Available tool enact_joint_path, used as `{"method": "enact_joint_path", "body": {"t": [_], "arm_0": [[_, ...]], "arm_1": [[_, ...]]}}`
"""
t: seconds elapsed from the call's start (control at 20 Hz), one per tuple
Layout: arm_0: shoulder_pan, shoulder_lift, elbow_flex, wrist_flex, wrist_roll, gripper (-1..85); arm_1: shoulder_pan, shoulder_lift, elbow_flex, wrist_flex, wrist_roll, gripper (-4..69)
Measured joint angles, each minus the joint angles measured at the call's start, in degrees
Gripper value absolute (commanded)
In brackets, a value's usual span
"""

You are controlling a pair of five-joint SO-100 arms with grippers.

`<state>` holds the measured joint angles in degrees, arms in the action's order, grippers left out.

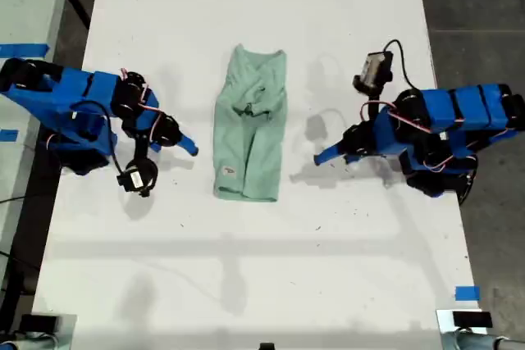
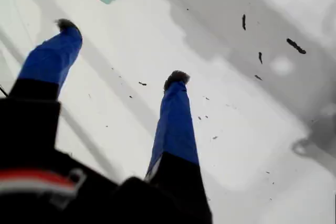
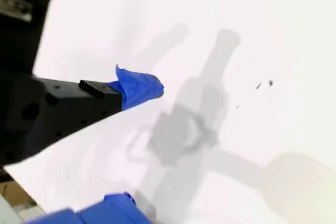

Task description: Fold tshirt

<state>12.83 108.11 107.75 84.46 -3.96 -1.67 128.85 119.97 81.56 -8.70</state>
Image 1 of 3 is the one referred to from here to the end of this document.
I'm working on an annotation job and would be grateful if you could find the white metal bracket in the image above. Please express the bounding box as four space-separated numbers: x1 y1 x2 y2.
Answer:
435 308 490 337

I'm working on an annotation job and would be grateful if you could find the pale grey tube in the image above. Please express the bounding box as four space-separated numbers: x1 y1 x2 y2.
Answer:
0 334 62 350
441 330 525 350

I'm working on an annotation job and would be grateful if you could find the pale green T-shirt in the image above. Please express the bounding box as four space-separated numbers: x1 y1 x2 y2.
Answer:
212 43 288 203

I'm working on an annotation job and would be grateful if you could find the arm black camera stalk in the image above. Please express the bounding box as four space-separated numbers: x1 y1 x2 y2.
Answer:
133 132 149 162
366 93 383 122

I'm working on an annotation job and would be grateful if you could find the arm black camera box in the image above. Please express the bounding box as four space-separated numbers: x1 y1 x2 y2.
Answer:
116 159 159 198
352 51 395 95

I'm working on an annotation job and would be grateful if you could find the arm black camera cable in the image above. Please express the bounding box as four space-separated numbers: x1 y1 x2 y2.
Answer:
384 39 419 91
71 99 124 175

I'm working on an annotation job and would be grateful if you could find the square blue tape piece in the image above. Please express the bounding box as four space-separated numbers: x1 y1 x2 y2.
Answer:
454 284 482 302

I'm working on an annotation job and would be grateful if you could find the small black box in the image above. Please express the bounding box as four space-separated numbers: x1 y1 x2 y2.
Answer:
19 313 59 333
451 311 494 329

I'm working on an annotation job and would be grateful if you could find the long blue tape strip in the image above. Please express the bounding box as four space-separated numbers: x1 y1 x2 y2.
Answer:
0 43 51 58

